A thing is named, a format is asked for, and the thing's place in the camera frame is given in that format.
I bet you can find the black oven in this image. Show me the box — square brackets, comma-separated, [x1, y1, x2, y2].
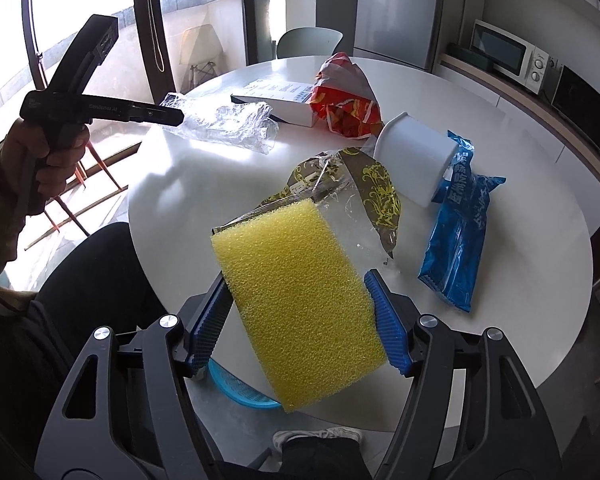
[550, 65, 600, 163]

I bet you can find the red snack bag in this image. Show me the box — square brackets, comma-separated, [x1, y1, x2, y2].
[311, 52, 385, 140]

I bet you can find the blue snack packet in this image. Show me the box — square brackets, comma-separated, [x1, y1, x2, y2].
[417, 130, 507, 315]

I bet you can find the person's left forearm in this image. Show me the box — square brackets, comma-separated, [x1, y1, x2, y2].
[0, 142, 36, 291]

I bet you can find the grey refrigerator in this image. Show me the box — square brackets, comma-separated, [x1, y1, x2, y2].
[352, 0, 443, 72]

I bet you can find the person's dark jacket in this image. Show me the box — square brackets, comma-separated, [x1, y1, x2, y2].
[0, 285, 73, 480]

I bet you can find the white microwave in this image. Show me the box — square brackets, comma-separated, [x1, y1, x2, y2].
[469, 19, 551, 95]

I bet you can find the green chair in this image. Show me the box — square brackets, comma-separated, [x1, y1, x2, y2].
[276, 27, 344, 61]

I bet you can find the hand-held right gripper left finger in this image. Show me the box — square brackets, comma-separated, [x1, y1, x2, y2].
[35, 274, 231, 480]

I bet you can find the chair with wooden legs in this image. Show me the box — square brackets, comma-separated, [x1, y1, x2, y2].
[24, 142, 131, 252]

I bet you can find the black rectangular box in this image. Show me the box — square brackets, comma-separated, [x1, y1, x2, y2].
[447, 42, 493, 73]

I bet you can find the white kitchen cabinet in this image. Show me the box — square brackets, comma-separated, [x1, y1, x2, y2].
[437, 52, 600, 196]

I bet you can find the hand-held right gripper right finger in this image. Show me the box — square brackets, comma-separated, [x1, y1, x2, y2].
[364, 269, 563, 480]

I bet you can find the blue plastic basket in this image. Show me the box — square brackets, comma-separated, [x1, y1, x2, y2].
[207, 360, 283, 408]

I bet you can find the green wrapper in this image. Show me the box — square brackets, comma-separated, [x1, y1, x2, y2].
[212, 147, 406, 281]

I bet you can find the person's left hand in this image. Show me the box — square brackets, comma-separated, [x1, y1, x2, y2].
[5, 118, 92, 198]

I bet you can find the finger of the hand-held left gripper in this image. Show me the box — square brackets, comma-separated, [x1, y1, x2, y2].
[82, 95, 185, 127]
[50, 15, 119, 96]

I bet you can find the person's right white shoe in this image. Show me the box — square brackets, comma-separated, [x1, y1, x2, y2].
[272, 427, 363, 456]

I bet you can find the white cardboard box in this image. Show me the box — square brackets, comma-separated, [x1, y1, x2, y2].
[230, 80, 321, 128]

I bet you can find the yellow sponge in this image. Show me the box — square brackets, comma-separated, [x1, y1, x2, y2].
[211, 197, 388, 413]

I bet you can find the clear plastic wrap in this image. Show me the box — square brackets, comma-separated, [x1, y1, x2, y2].
[160, 92, 280, 155]

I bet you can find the person's right leg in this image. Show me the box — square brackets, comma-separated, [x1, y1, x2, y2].
[280, 436, 376, 480]

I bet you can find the white chair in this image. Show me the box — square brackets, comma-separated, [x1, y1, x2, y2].
[177, 25, 226, 93]

